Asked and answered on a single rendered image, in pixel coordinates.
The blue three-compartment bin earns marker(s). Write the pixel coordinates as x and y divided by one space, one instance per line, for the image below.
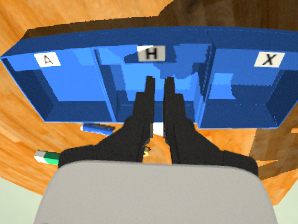
195 56

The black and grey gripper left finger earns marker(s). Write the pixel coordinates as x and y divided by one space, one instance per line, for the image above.
127 144

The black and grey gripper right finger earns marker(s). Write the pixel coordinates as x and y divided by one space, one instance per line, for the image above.
188 146

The blue battery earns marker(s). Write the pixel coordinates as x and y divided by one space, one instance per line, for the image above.
96 129

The white domino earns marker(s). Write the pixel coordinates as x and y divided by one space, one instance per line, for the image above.
157 128

